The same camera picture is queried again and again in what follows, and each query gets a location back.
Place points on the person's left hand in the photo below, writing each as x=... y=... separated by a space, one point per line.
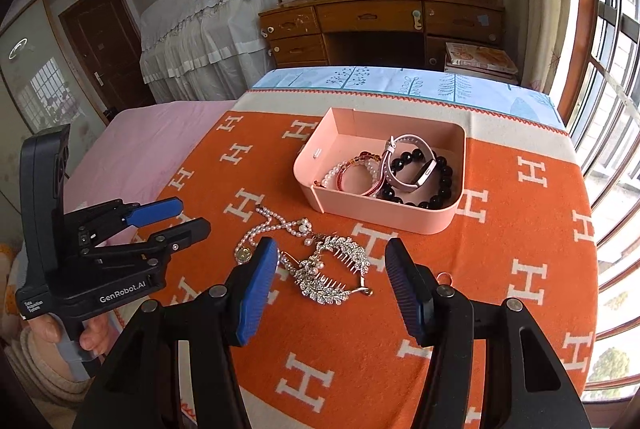
x=95 y=335

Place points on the white lace-covered furniture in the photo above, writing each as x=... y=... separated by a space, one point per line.
x=200 y=19

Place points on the window with metal grille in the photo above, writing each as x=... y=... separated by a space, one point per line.
x=612 y=59

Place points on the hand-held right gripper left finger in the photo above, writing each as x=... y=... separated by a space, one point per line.
x=257 y=294

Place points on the silver leaf hair comb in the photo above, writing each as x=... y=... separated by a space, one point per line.
x=346 y=254

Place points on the orange patterned blanket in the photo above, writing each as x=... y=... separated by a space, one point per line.
x=500 y=219

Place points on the wooden desk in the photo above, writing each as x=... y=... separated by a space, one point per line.
x=370 y=16

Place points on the brown wooden door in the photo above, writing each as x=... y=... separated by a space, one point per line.
x=105 y=39

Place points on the teal drawer lock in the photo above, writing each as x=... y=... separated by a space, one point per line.
x=416 y=20

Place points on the stack of magazines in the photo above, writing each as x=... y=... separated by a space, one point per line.
x=480 y=56

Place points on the pink bedsheet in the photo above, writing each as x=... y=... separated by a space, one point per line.
x=140 y=144

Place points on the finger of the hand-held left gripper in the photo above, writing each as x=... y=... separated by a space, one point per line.
x=155 y=210
x=185 y=231

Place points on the person's left forearm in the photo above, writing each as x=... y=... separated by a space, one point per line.
x=47 y=381

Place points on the blue printed bedsheet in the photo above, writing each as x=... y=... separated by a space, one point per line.
x=380 y=81

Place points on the pink jewelry box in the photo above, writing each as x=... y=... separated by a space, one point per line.
x=380 y=215

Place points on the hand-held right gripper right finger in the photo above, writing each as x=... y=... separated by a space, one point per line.
x=407 y=299

